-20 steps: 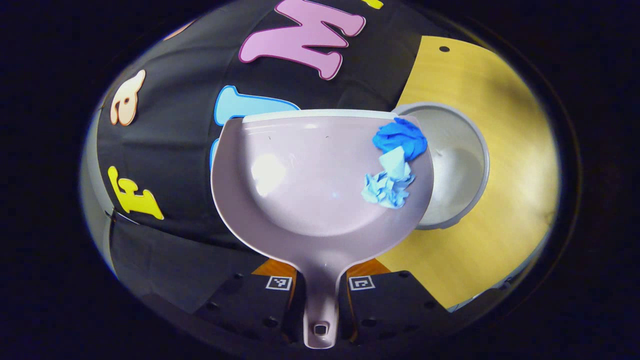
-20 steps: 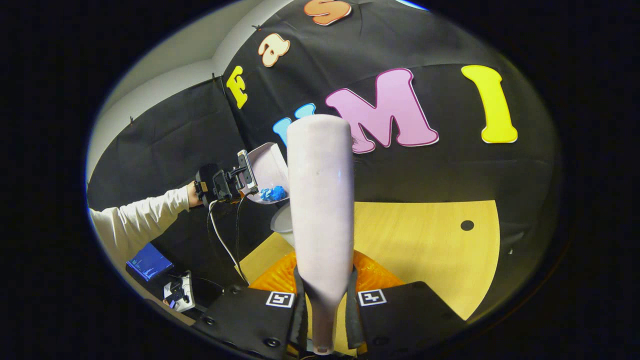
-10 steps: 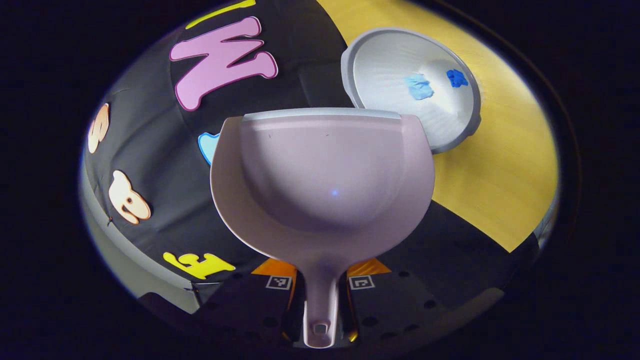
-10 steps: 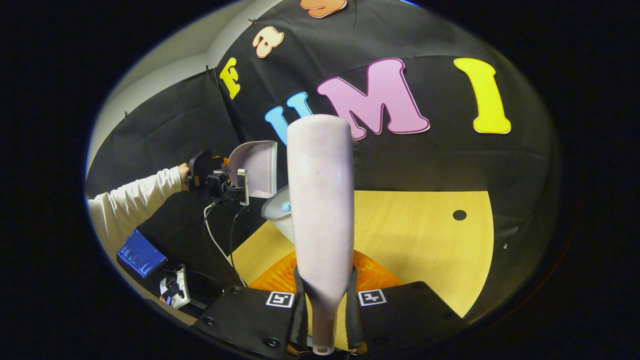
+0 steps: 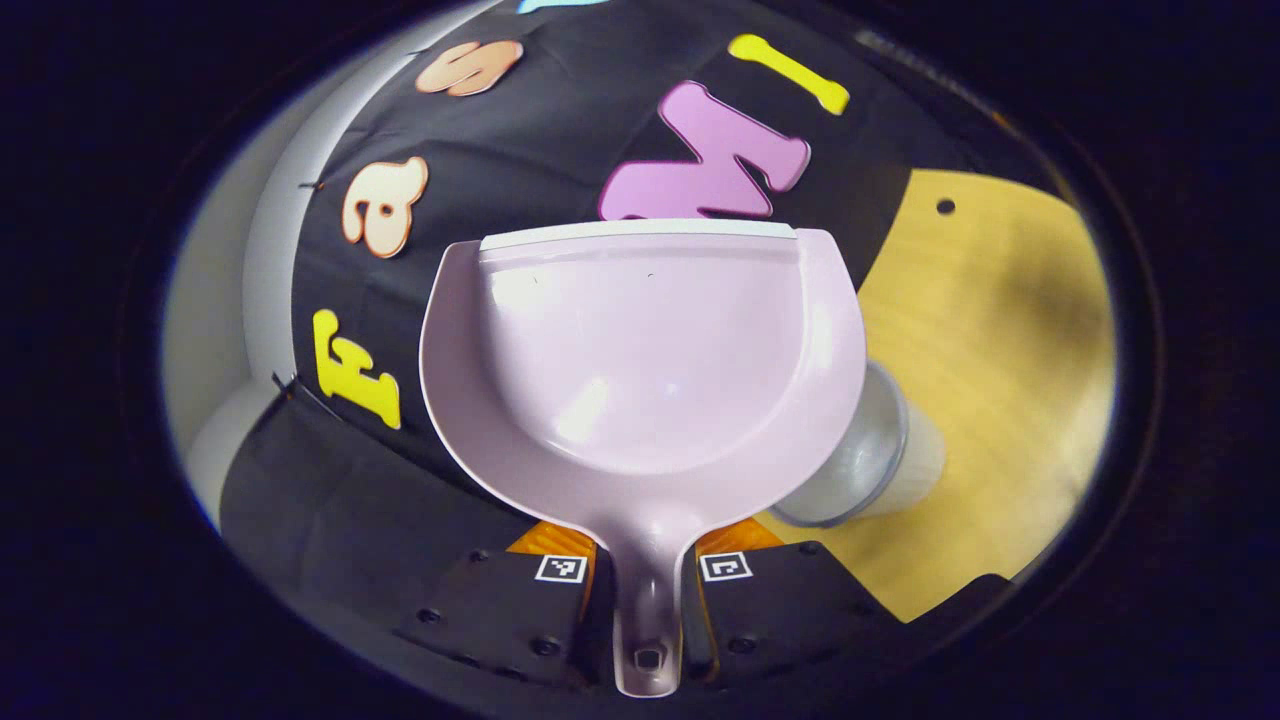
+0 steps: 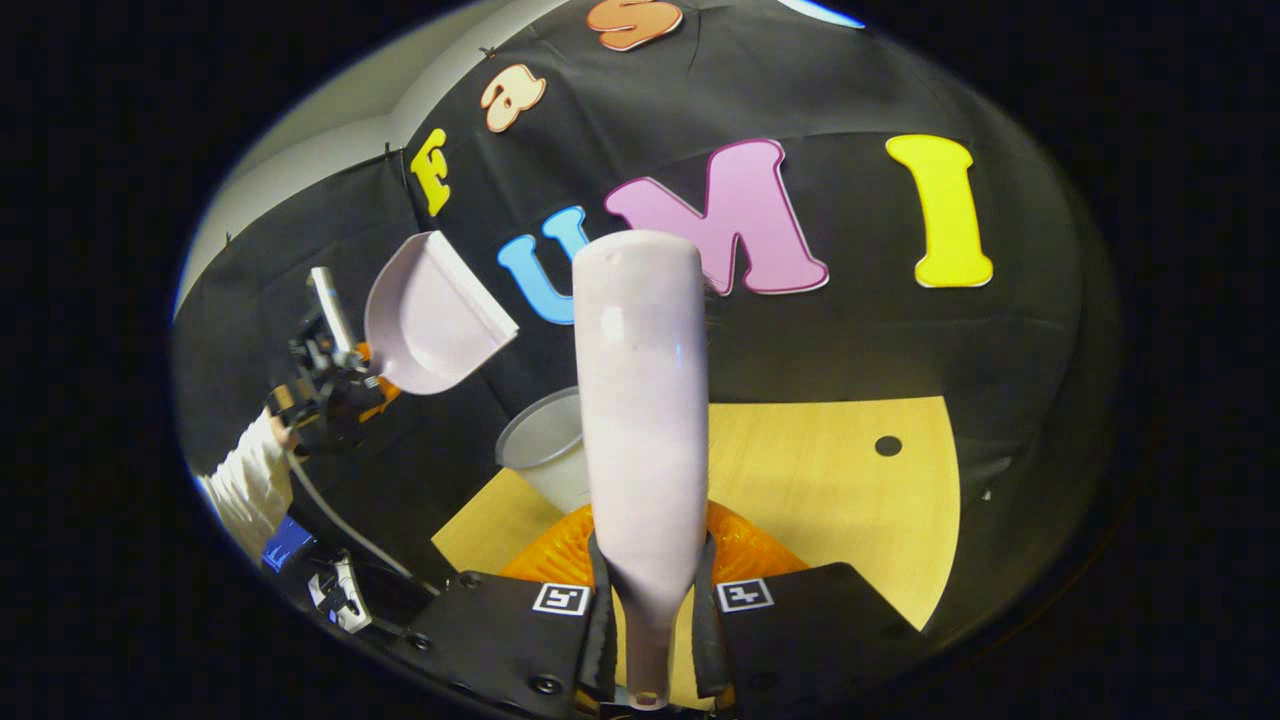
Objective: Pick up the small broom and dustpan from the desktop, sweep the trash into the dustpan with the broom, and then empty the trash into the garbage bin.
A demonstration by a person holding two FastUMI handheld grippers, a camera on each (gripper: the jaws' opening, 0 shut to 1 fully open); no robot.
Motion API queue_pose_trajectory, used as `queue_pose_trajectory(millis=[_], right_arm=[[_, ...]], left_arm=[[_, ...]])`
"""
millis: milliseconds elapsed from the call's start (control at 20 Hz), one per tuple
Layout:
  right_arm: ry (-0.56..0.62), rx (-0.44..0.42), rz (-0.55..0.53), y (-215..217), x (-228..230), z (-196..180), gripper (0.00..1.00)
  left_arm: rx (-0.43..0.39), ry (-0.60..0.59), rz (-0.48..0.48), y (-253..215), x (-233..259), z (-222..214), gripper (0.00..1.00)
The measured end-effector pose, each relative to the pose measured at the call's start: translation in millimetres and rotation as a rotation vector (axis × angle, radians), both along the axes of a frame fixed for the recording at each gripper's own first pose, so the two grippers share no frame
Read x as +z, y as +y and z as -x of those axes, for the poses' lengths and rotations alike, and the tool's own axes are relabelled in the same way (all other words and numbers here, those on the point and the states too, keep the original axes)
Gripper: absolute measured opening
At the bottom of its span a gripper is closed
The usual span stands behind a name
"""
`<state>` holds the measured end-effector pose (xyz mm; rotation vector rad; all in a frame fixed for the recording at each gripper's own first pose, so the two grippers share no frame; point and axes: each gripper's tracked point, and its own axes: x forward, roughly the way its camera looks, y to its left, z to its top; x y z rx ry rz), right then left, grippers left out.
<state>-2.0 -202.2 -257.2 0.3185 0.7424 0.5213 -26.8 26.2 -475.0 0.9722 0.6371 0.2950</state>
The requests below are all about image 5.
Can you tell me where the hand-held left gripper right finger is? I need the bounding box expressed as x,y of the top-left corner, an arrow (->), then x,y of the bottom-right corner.
682,518 -> 906,685

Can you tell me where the white garbage bin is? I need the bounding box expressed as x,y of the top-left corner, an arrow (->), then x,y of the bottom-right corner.
770,360 -> 947,529

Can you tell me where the lilac plastic dustpan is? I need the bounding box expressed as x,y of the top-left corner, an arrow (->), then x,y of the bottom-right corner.
419,219 -> 868,699

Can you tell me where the black backdrop cloth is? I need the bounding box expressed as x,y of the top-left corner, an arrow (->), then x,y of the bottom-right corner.
220,0 -> 1061,641

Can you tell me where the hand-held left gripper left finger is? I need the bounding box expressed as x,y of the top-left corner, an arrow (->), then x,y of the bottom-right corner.
400,520 -> 613,691

